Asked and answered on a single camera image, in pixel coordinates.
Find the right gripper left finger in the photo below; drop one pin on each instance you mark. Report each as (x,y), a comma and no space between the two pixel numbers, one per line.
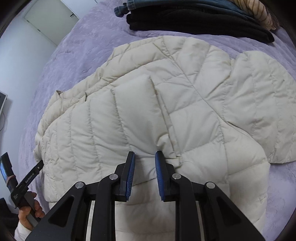
(125,171)

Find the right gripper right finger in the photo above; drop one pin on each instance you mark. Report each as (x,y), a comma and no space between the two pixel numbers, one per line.
(164,172)

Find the cream quilted puffer jacket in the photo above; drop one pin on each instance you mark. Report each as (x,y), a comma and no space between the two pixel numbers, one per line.
(215,119)

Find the person's left hand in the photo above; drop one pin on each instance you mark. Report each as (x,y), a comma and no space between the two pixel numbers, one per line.
(25,211)

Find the purple embossed bed blanket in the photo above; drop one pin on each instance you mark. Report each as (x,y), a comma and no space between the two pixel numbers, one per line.
(92,41)

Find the folded black garment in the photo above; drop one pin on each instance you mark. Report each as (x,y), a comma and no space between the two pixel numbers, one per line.
(198,23)

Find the folded blue jeans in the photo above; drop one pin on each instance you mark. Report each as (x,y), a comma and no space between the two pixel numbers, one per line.
(128,6)

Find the tan striped knit sweater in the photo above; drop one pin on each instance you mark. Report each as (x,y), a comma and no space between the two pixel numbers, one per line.
(260,12)

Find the white door with handle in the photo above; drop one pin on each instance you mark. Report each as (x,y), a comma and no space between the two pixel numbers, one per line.
(52,19)

